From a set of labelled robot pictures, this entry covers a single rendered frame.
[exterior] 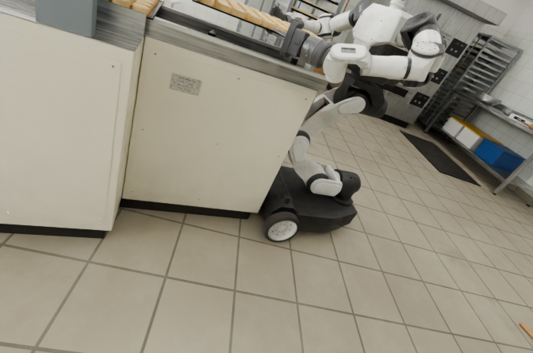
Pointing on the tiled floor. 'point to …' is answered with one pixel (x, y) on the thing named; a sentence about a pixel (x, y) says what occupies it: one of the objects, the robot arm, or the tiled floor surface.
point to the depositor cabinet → (63, 124)
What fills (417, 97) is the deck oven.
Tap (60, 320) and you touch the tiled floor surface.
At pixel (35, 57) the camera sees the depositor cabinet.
